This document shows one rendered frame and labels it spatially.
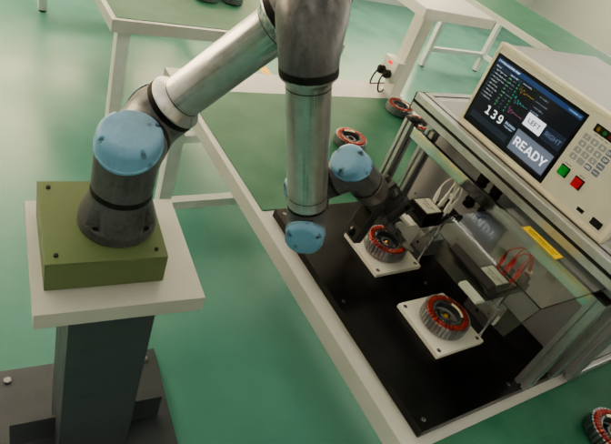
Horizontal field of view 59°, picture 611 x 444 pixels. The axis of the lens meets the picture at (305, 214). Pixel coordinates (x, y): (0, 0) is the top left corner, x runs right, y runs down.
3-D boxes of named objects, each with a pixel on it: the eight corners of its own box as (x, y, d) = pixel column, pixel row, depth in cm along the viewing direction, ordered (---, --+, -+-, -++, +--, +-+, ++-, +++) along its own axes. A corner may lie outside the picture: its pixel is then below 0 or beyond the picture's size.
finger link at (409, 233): (432, 243, 127) (409, 215, 124) (412, 258, 128) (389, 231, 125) (427, 238, 130) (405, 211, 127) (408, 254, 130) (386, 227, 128)
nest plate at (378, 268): (375, 277, 130) (376, 274, 129) (343, 236, 139) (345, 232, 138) (419, 268, 138) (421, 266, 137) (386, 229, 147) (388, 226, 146)
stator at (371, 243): (378, 267, 131) (384, 257, 129) (355, 236, 138) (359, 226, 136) (411, 261, 137) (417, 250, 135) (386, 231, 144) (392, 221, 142)
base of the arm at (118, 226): (80, 249, 101) (84, 212, 95) (74, 194, 110) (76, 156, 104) (161, 246, 108) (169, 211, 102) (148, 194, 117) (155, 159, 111)
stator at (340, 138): (367, 156, 180) (372, 146, 178) (337, 151, 176) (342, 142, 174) (357, 137, 188) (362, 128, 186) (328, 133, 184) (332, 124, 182)
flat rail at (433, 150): (589, 312, 104) (598, 302, 102) (405, 132, 141) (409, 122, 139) (592, 311, 104) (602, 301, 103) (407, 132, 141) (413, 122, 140)
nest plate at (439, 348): (435, 359, 115) (438, 356, 115) (396, 307, 124) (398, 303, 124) (481, 344, 124) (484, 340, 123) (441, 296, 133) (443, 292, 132)
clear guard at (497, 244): (501, 337, 91) (521, 314, 88) (418, 240, 105) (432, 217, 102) (602, 303, 109) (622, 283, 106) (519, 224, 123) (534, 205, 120)
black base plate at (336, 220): (416, 438, 101) (422, 431, 100) (272, 215, 139) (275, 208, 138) (559, 375, 127) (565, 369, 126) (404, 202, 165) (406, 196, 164)
